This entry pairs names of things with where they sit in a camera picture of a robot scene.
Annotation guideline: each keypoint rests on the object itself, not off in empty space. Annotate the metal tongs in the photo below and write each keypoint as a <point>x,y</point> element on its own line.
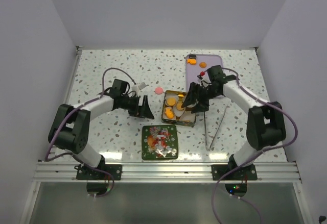
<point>212,128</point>

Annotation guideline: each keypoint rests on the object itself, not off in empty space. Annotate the pink round cookie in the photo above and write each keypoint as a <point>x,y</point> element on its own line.
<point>159,90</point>

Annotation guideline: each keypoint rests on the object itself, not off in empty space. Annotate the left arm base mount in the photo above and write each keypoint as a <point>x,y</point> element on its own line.
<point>107,172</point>

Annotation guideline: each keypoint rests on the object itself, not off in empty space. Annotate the aluminium front rail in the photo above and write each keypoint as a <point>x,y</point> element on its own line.
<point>172,172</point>

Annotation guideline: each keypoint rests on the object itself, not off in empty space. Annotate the orange flower cookie lower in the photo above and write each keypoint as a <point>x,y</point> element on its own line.
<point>202,65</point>

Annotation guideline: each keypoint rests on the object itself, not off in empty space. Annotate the orange flower cookie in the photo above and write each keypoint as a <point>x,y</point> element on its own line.
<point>191,61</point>
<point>202,65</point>

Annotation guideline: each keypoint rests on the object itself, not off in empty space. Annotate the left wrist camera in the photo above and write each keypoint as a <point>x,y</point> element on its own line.
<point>138,87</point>

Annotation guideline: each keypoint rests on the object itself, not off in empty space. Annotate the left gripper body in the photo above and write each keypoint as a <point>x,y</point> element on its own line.
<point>135,109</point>

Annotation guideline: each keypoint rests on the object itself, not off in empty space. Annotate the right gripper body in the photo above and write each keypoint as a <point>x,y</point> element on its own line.
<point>207,93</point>

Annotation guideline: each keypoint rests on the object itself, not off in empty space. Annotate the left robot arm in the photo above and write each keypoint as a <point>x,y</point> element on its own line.
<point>70,128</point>

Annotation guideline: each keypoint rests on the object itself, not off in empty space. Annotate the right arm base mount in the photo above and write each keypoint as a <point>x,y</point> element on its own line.
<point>222,172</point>

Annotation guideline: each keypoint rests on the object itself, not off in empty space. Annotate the gold tin lid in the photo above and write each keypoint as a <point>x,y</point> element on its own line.
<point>159,142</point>

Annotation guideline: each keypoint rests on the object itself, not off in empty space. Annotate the purple tray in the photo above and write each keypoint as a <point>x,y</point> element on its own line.
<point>193,70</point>

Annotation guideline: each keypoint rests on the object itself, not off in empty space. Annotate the white paper cup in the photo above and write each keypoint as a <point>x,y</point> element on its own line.
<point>167,115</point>
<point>188,117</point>
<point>178,113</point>
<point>171,95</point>

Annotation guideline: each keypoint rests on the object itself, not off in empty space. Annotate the green cookie tin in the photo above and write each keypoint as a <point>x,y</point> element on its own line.
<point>167,114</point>

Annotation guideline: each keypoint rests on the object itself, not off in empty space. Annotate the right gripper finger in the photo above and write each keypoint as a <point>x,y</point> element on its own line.
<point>192,96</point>
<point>200,105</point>

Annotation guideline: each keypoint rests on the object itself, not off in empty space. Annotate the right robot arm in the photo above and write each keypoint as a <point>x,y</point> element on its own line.
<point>265,120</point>

